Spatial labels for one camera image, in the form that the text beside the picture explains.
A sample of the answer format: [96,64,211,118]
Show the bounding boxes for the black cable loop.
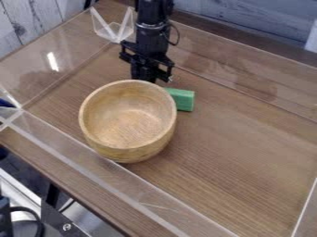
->
[8,206,45,237]

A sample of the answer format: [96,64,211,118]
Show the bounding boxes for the blue object at left edge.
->
[0,98,16,108]

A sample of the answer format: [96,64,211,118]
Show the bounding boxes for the brown wooden bowl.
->
[77,80,176,163]

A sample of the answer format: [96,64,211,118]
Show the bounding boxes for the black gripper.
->
[119,22,175,83]

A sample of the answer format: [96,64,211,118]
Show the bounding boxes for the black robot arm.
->
[119,0,178,83]

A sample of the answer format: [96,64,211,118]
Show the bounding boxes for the green rectangular block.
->
[166,88,195,112]

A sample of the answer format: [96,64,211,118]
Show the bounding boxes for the black metal table bracket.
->
[41,184,91,237]

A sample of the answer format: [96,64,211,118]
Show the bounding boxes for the clear acrylic tray walls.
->
[0,12,317,237]

